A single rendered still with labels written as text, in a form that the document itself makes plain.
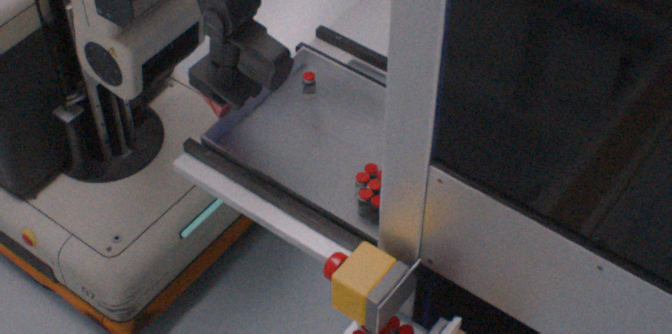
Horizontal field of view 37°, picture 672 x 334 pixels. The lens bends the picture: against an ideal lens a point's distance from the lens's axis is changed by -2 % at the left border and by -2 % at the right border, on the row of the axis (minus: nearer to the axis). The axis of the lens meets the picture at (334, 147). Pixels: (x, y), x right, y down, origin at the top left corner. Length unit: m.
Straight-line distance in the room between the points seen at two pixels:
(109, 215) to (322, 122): 0.83
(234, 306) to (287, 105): 0.92
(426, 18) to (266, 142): 0.65
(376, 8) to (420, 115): 0.77
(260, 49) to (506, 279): 0.48
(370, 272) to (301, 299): 1.23
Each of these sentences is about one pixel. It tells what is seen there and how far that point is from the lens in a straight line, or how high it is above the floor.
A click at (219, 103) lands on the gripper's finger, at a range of 1.54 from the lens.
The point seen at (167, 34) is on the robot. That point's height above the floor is 0.77.
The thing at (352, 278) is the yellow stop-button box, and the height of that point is 1.03.
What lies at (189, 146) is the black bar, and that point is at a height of 0.90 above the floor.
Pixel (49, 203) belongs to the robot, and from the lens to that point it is 2.40.
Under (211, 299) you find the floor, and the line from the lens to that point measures 2.50.
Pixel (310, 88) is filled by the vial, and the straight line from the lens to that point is 1.66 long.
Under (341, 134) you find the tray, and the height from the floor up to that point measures 0.88.
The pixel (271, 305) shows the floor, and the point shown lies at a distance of 2.48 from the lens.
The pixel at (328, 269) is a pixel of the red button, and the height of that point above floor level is 1.01.
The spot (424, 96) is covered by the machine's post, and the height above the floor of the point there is 1.31.
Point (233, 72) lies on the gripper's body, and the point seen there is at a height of 1.04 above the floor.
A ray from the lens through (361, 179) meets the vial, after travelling 1.50.
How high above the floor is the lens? 2.06
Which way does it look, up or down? 48 degrees down
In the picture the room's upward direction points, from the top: straight up
